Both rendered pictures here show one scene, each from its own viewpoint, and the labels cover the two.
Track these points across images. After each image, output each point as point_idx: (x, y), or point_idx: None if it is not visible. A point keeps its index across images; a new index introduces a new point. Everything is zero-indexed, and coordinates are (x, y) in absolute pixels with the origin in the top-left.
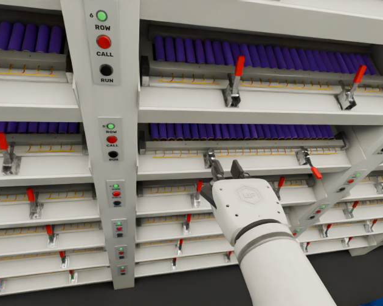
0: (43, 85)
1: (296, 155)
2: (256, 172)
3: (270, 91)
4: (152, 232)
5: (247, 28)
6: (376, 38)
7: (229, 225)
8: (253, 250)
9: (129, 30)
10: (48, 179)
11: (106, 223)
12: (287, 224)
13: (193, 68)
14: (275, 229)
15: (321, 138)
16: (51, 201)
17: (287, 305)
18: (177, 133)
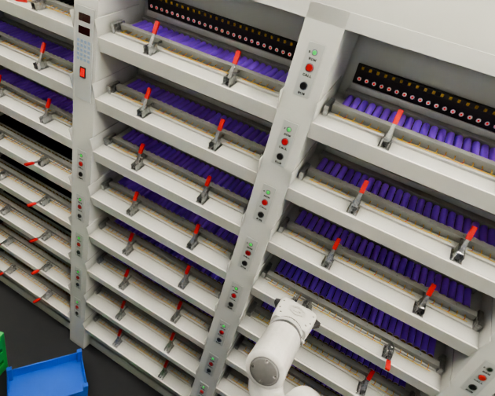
0: (231, 210)
1: (383, 347)
2: (340, 339)
3: (360, 273)
4: (242, 361)
5: (338, 223)
6: (427, 263)
7: (273, 313)
8: (273, 322)
9: (277, 201)
10: (203, 262)
11: (215, 320)
12: (305, 332)
13: (312, 235)
14: (291, 320)
15: (417, 347)
16: (194, 283)
17: (267, 336)
18: (294, 276)
